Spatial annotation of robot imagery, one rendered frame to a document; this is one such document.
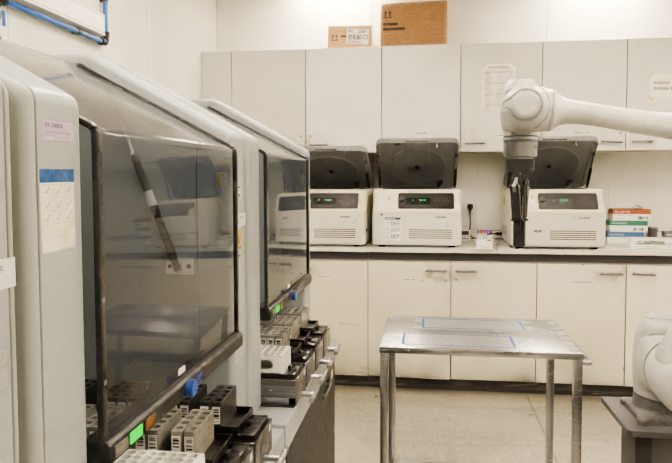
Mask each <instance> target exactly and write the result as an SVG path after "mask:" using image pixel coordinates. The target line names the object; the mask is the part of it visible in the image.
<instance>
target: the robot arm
mask: <svg viewBox="0 0 672 463"><path fill-rule="evenodd" d="M500 122H501V127H502V130H503V156H504V157H508V159H506V172H507V173H513V177H512V180H511V184H509V189H510V199H511V218H512V219H510V220H511V221H513V246H525V239H526V221H528V219H526V218H527V216H528V215H527V213H528V199H529V189H530V184H529V180H527V173H533V172H534V170H535V159H532V157H536V156H537V149H538V148H537V147H538V132H547V131H552V130H553V129H554V128H555V127H557V126H559V125H563V124H580V125H590V126H597V127H602V128H607V129H613V130H618V131H624V132H629V133H635V134H641V135H647V136H654V137H660V138H666V139H671V140H672V112H651V111H643V110H636V109H629V108H623V107H616V106H609V105H602V104H595V103H589V102H582V101H576V100H570V99H566V98H564V97H562V96H561V95H560V94H559V93H558V92H557V90H554V89H550V88H545V87H542V86H538V85H537V83H536V81H535V80H533V79H531V78H515V79H511V80H509V81H508V82H507V83H506V85H505V87H504V90H503V94H502V98H501V105H500ZM632 375H633V397H621V398H620V404H622V405H624V406H625V407H626V408H627V409H628V410H629V411H630V412H631V413H632V415H633V416H634V417H635V418H636V419H637V423H638V424H639V425H642V426H672V313H665V312H652V313H649V314H648V315H646V316H645V317H643V319H642V320H641V321H640V323H639V325H638V327H637V329H636V331H635V334H634V341H633V354H632Z"/></svg>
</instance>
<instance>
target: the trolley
mask: <svg viewBox="0 0 672 463"><path fill-rule="evenodd" d="M379 352H380V463H450V462H433V461H417V460H400V459H395V451H396V353H397V354H425V355H452V356H480V357H507V358H535V359H546V424H545V463H553V434H554V368H555V359H562V360H573V363H572V424H571V463H581V441H582V384H583V365H588V366H591V365H592V361H591V360H590V359H589V358H588V356H587V355H586V354H585V353H584V352H583V351H582V350H581V349H580V347H579V346H578V345H577V344H576V343H575V342H574V341H573V339H572V338H571V337H570V336H569V335H567V334H566V333H565V332H564V331H563V329H562V328H561V327H560V326H559V325H558V324H557V323H556V321H555V320H533V319H497V318H461V317H426V316H390V315H389V316H388V319H387V323H386V326H385V330H384V333H383V336H382V340H381V343H380V347H379Z"/></svg>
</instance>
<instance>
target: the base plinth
mask: <svg viewBox="0 0 672 463"><path fill-rule="evenodd" d="M335 385H347V386H368V385H369V387H380V376H369V375H368V376H363V375H337V374H335ZM396 388H416V389H440V390H463V391H487V392H511V393H534V394H546V383H540V382H514V381H488V380H462V379H451V378H450V380H447V379H427V378H407V377H396ZM554 394H558V395H572V384H564V383H554ZM582 396H608V397H633V387H630V386H624V385H623V386H611V385H587V384H582Z"/></svg>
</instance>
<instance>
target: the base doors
mask: <svg viewBox="0 0 672 463"><path fill-rule="evenodd" d="M310 268H311V270H310V274H311V275H312V282H311V283H310V320H318V325H328V328H330V339H334V340H335V348H336V347H337V346H338V344H341V349H340V351H339V353H338V355H336V356H335V361H334V364H335V374H337V375H363V376H368V375H369V376H380V352H379V347H380V343H381V340H382V336H383V333H384V330H385V326H386V323H387V319H388V316H389V315H390V316H426V317H450V274H451V317H461V318H497V319H533V320H555V321H556V323H557V324H558V325H559V326H560V327H561V328H562V329H563V331H564V332H565V333H566V334H567V335H569V336H570V337H571V338H572V339H573V341H574V342H575V343H576V344H577V345H578V346H579V347H580V349H581V350H582V351H583V352H584V353H585V354H586V355H587V356H588V358H589V359H590V360H591V361H592V365H591V366H588V365H583V384H587V385H611V386H623V380H624V386H630V387H633V375H632V354H633V341H634V334H635V331H636V329H637V327H638V325H639V323H640V321H641V320H642V319H643V317H645V316H646V315H648V314H649V313H652V312H665V313H672V265H613V264H553V263H537V264H536V263H482V262H451V263H450V262H410V261H344V260H310ZM428 269H429V270H438V271H443V270H445V271H447V273H441V272H425V270H428ZM457 270H459V271H473V270H475V271H477V273H456V272H455V271H457ZM536 270H537V297H536ZM601 272H603V273H618V272H619V273H623V275H600V273H601ZM633 272H635V273H641V274H650V273H652V274H656V276H640V275H632V273H633ZM317 275H329V276H333V278H332V279H331V278H317ZM402 278H419V281H402ZM455 278H457V279H458V281H457V282H456V281H455V280H454V279H455ZM444 279H447V282H444ZM572 281H593V284H572ZM625 289H626V293H625ZM624 335H625V342H624ZM572 363H573V360H562V359H555V368H554V383H564V384H572ZM396 377H407V378H427V379H447V380H450V355H425V354H397V353H396ZM451 379H462V380H488V381H514V382H540V383H546V359H536V366H535V358H507V357H480V356H452V355H451Z"/></svg>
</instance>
